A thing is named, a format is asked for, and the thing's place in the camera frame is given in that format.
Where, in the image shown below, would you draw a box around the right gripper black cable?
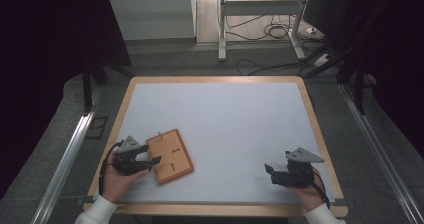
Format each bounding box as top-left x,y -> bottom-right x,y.
311,170 -> 331,208

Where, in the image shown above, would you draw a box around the person's right hand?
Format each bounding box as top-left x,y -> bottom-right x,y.
284,175 -> 330,213

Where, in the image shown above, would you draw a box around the white power strip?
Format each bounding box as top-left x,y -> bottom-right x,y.
313,53 -> 334,68

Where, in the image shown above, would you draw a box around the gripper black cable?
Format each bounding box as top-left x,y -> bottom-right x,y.
98,140 -> 125,196
311,170 -> 331,208

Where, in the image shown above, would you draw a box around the black metal stand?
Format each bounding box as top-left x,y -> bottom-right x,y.
81,62 -> 135,114
299,42 -> 368,116

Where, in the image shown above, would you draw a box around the tangled black floor cables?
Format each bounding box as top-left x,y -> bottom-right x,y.
224,14 -> 327,43

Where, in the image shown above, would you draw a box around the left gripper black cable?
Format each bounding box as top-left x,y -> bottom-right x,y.
98,140 -> 125,196

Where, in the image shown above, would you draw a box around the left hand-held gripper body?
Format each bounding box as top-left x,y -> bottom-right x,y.
112,135 -> 151,176

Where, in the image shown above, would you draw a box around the aluminium rail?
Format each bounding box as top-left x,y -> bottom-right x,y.
338,83 -> 424,224
31,87 -> 103,224

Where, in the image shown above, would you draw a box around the wooden photo frame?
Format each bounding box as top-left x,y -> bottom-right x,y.
145,128 -> 195,186

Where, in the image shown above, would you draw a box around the white table mat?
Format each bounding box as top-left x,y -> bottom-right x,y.
94,82 -> 336,205

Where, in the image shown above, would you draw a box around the person's left hand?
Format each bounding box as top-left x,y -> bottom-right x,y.
100,150 -> 151,204

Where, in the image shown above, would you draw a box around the dark curtain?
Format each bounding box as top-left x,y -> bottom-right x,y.
336,0 -> 424,158
0,0 -> 133,198

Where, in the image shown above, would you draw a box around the white metal desk frame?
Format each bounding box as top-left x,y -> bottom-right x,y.
218,0 -> 312,62

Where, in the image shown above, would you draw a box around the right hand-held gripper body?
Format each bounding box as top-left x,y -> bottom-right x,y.
283,146 -> 325,188

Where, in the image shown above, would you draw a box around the long black floor cable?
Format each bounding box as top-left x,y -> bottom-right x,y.
236,43 -> 334,77

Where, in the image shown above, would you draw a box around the black floor frame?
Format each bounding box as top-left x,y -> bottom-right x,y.
84,116 -> 109,140

